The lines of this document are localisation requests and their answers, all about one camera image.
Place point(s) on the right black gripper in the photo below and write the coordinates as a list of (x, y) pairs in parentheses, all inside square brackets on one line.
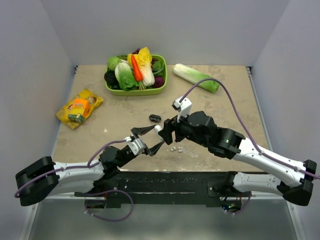
[(168, 131)]

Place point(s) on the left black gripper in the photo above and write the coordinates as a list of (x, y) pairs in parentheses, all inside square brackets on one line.
[(145, 150)]

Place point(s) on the black earbud case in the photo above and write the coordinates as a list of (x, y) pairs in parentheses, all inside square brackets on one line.
[(155, 118)]

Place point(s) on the white earbud charging case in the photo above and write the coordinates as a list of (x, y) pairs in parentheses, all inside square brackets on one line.
[(157, 129)]

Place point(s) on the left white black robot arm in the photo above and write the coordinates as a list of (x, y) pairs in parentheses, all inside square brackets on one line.
[(45, 178)]

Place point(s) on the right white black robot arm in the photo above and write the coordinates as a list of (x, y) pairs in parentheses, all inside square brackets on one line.
[(291, 179)]

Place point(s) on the purple beet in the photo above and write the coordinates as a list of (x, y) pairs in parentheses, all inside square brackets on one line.
[(158, 82)]

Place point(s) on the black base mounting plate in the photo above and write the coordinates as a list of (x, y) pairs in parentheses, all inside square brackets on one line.
[(166, 188)]

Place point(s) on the napa cabbage on table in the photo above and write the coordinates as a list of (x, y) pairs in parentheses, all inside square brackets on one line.
[(194, 76)]

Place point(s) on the dark green spinach leaves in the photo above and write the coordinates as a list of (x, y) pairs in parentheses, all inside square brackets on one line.
[(157, 68)]

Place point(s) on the green plastic vegetable tray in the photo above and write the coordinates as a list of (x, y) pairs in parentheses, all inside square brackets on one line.
[(149, 91)]

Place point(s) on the orange toy carrot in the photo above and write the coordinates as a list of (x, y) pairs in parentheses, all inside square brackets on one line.
[(136, 71)]

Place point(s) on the green white bok choy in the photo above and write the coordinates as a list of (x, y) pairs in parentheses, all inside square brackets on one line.
[(125, 77)]

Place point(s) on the orange green small box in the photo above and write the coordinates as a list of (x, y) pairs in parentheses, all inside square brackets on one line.
[(79, 110)]

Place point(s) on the yellow leaf cabbage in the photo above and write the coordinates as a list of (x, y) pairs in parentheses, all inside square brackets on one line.
[(144, 61)]

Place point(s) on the dark black vegetable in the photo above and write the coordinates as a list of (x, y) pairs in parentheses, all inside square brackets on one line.
[(110, 78)]

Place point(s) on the round green vegetable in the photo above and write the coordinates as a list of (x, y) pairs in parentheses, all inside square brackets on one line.
[(113, 62)]

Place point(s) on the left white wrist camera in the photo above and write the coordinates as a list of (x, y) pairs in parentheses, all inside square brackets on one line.
[(136, 144)]

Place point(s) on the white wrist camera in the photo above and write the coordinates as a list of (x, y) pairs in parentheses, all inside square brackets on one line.
[(183, 105), (136, 144)]

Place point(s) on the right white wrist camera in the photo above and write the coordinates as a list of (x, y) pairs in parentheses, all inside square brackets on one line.
[(183, 105)]

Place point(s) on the aluminium front rail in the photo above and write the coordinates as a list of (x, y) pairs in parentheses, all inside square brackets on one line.
[(72, 196)]

